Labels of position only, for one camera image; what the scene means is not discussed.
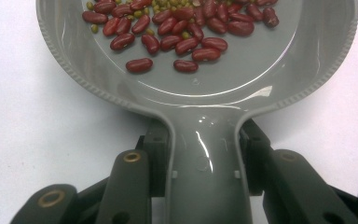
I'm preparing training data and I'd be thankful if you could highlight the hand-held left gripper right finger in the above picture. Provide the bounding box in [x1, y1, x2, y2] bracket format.
[238, 119, 354, 224]

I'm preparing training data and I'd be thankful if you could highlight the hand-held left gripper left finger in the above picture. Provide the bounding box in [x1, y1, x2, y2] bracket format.
[94, 119, 175, 224]

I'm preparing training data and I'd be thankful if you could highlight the grey dustpan with orange edge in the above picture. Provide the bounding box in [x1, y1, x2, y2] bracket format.
[35, 0, 358, 224]

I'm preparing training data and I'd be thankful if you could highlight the heap of red kidney beans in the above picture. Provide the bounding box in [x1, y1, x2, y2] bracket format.
[81, 0, 280, 75]

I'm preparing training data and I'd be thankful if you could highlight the heap of green mung beans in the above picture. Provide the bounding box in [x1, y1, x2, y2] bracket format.
[86, 0, 201, 40]

